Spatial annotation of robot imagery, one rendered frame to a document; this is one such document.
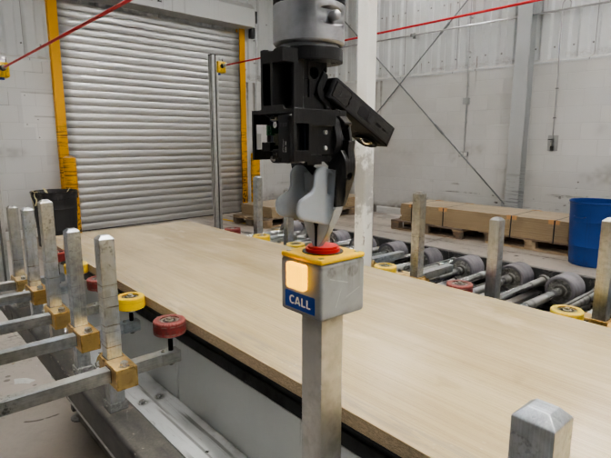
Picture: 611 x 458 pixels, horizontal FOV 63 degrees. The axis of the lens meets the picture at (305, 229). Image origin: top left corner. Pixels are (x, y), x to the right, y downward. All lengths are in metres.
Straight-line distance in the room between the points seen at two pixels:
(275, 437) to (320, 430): 0.52
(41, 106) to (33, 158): 0.72
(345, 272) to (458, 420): 0.41
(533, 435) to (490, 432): 0.43
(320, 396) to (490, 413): 0.39
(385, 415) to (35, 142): 7.31
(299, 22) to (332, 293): 0.28
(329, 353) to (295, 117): 0.28
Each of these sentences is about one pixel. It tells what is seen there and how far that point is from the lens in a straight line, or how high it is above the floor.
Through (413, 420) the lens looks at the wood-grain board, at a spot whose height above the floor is 0.90.
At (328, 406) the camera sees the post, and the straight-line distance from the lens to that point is 0.63.
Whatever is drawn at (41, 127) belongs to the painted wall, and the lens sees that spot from 7.90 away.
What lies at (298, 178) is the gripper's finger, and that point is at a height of 1.31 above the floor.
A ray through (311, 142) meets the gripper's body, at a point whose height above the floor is 1.35.
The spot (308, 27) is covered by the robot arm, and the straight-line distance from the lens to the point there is 0.52.
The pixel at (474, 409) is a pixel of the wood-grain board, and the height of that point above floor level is 0.90.
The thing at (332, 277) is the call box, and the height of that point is 1.20.
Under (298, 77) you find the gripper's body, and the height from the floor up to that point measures 1.41.
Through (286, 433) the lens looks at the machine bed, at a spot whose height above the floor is 0.75.
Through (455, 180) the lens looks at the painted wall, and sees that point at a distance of 8.59.
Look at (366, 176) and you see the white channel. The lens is 1.81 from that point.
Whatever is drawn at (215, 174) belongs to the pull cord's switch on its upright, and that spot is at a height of 1.16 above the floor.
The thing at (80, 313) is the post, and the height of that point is 0.88.
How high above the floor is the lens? 1.35
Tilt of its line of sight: 10 degrees down
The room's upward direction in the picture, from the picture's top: straight up
